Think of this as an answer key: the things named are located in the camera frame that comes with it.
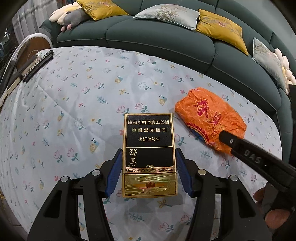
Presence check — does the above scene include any cream flower pillow far left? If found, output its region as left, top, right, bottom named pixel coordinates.
left=49, top=2, right=81, bottom=25

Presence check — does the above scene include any grey silver cushion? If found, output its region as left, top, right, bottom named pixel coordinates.
left=252, top=37, right=285, bottom=91
left=133, top=4, right=200, bottom=30

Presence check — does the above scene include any yellow cushion centre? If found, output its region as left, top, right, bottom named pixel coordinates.
left=196, top=9, right=249, bottom=56

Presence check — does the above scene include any grey plush mouse toy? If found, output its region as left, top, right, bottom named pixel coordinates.
left=61, top=8, right=90, bottom=32

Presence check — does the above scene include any grey silver cushion left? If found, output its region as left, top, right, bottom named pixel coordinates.
left=133, top=4, right=200, bottom=30

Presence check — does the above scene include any black gold cigarette box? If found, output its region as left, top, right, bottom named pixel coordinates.
left=122, top=113, right=178, bottom=198

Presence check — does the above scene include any yellow cushion left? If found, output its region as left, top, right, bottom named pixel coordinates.
left=77, top=0, right=128, bottom=21

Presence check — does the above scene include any yellow cushion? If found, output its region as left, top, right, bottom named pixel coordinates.
left=196, top=9, right=249, bottom=56
left=77, top=0, right=128, bottom=21

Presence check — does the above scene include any white flower pillow left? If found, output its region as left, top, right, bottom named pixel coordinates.
left=274, top=48, right=296, bottom=94

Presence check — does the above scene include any dark green sectional sofa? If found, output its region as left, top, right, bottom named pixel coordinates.
left=41, top=1, right=295, bottom=162

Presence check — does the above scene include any grey silver cushion right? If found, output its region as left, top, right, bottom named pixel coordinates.
left=252, top=37, right=285, bottom=91

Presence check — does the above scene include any person's hand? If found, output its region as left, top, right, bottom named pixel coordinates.
left=253, top=188, right=290, bottom=230

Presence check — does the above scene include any round wooden white chair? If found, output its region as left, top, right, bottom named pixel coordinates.
left=1, top=33, right=53, bottom=95

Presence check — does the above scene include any large orange snack bag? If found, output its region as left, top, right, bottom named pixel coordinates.
left=175, top=87, right=247, bottom=155

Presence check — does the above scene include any floral light blue tablecloth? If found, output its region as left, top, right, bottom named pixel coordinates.
left=1, top=47, right=282, bottom=240

